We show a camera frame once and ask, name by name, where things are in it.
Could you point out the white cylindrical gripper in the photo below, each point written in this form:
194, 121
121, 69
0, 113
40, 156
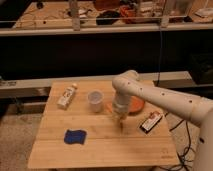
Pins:
121, 105

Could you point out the orange pepper with green stem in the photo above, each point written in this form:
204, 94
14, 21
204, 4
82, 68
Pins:
115, 117

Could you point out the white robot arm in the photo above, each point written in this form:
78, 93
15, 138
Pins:
193, 108

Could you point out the orange ceramic bowl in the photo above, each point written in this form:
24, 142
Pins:
136, 105

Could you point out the clear plastic cup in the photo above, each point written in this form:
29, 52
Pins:
95, 100

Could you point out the wooden table board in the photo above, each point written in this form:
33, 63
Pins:
105, 144

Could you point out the white plastic bottle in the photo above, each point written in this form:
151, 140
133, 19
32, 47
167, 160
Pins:
67, 96

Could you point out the blue sponge cloth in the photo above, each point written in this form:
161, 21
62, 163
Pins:
75, 136

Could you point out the black box on right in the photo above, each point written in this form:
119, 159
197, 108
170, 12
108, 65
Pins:
201, 68

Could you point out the metal shelf rail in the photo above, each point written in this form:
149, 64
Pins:
41, 87

